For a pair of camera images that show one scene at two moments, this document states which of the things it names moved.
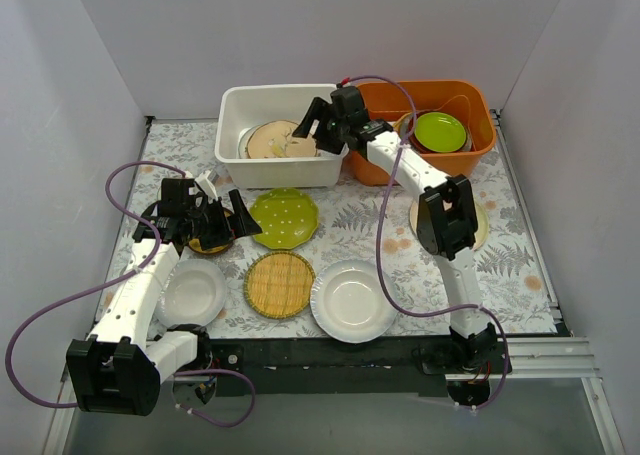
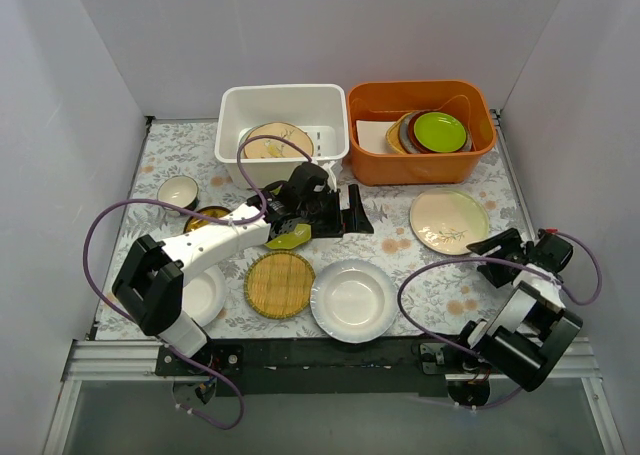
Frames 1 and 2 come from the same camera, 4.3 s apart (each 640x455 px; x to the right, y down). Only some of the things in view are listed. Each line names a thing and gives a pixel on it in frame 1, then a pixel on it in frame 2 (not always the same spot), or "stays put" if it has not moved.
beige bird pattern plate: (275, 139) stays put
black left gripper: (218, 225) to (338, 212)
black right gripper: (326, 126) to (505, 257)
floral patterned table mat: (334, 263) stays put
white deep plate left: (190, 294) stays put
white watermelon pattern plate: (243, 140) stays put
